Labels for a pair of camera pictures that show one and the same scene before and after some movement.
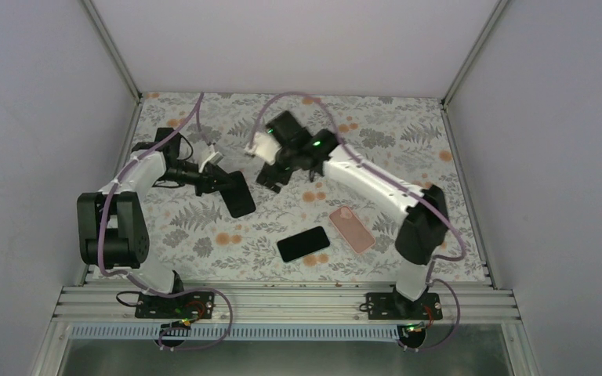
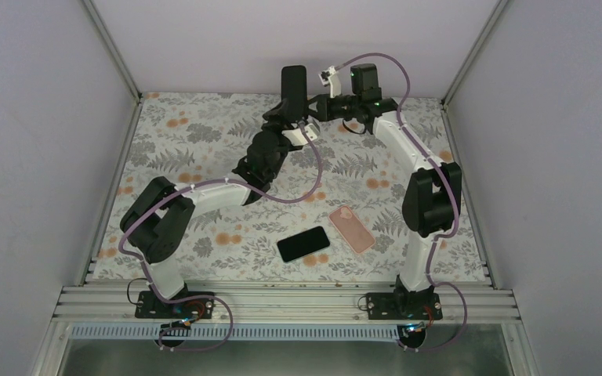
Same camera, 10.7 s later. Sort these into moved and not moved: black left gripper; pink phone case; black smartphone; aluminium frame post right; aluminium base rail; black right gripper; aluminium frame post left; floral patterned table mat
Moved: black left gripper; black right gripper
Not moved: floral patterned table mat; aluminium frame post left; aluminium frame post right; black smartphone; aluminium base rail; pink phone case
